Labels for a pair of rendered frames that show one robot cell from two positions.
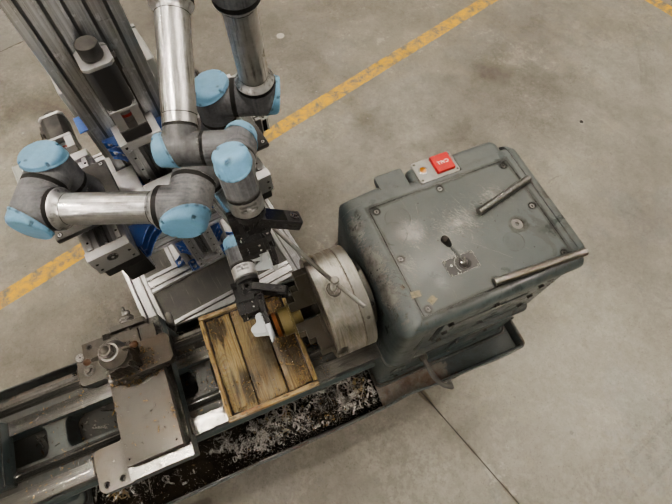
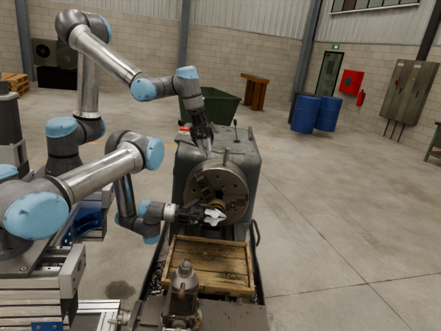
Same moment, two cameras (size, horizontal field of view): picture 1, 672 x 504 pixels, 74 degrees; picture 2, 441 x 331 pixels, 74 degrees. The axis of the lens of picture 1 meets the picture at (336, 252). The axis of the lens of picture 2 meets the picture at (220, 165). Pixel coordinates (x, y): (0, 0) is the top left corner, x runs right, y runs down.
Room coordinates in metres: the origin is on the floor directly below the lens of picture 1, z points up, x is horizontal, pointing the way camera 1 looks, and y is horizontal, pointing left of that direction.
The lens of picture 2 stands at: (-0.03, 1.19, 1.74)
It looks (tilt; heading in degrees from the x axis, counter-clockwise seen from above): 22 degrees down; 292
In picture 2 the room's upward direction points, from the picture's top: 8 degrees clockwise
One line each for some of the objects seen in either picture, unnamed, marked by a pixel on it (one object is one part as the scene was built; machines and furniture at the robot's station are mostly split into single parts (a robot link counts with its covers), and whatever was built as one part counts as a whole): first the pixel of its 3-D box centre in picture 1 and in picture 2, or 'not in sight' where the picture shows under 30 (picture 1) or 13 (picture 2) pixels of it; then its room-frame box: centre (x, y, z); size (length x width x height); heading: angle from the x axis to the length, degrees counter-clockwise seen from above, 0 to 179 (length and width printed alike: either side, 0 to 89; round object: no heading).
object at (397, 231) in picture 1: (446, 253); (214, 166); (0.62, -0.36, 1.06); 0.59 x 0.48 x 0.39; 114
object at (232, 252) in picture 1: (238, 253); (151, 210); (0.60, 0.31, 1.08); 0.11 x 0.08 x 0.09; 23
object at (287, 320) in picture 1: (287, 320); (215, 209); (0.38, 0.14, 1.08); 0.09 x 0.09 x 0.09; 24
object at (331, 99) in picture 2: not in sight; (327, 113); (0.43, -7.35, 0.44); 0.59 x 0.59 x 0.88
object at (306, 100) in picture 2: not in sight; (304, 113); (0.92, -6.54, 0.44); 0.59 x 0.59 x 0.88
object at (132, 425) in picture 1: (141, 386); (199, 326); (0.21, 0.59, 0.95); 0.43 x 0.17 x 0.05; 24
